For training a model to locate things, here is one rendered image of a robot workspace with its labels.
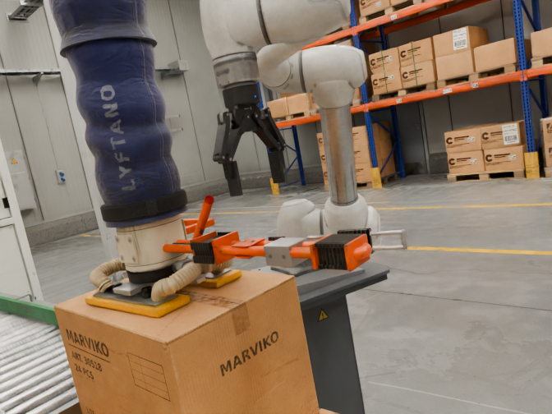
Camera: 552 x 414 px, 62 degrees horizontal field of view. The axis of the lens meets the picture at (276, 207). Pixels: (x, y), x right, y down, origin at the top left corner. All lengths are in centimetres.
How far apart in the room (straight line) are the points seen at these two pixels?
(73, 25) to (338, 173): 91
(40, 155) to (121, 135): 981
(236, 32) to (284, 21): 9
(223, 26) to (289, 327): 73
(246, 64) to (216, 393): 70
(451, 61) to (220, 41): 747
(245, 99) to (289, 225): 87
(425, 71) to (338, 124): 701
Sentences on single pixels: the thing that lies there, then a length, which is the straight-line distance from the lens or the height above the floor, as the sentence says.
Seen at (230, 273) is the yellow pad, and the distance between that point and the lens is 127.
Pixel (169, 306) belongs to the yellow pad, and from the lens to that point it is 114.
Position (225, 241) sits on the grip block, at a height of 109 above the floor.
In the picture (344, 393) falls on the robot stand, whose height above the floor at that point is 27.
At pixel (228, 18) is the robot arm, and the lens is 94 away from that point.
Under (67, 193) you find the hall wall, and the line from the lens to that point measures 1111.
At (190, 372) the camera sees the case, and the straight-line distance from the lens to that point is 104.
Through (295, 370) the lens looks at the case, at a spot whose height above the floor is 71.
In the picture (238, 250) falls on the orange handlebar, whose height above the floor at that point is 108.
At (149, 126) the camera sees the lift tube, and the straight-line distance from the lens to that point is 120.
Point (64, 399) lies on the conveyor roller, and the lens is 191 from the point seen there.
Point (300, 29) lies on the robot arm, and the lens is 93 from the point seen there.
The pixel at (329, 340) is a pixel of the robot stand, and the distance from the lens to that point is 185.
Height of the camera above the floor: 130
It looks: 9 degrees down
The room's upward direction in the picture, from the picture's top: 10 degrees counter-clockwise
